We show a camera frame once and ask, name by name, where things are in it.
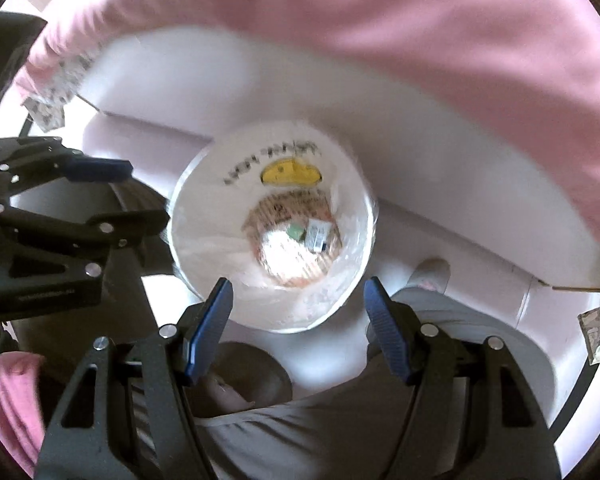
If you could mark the dark blurred object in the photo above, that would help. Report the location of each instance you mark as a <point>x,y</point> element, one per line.
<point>10,70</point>

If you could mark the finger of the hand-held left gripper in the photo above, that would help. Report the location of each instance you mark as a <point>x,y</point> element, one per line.
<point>130,225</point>
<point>100,170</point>

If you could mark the orange printed paper wrapper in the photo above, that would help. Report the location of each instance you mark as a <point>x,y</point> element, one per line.
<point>275,210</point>

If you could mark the white bin liner bag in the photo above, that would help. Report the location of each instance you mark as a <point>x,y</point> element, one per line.
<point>220,210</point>

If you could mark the white plastic shopping bag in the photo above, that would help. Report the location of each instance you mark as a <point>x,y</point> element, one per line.
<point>200,260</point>

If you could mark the small green packet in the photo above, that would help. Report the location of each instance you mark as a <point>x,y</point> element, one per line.
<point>295,231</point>

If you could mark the person's grey pants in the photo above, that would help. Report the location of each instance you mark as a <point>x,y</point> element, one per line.
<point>330,435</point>

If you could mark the person's left forearm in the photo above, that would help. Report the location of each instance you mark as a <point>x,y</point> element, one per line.
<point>10,400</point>

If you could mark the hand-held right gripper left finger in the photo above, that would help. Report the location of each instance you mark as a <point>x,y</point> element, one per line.
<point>207,330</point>

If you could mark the pink blanket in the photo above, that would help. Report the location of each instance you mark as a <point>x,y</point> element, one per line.
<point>380,35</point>

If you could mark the person's right foot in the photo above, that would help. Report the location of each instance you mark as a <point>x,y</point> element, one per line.
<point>430,274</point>

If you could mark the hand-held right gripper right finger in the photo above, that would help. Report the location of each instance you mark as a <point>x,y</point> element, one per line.
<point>387,332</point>

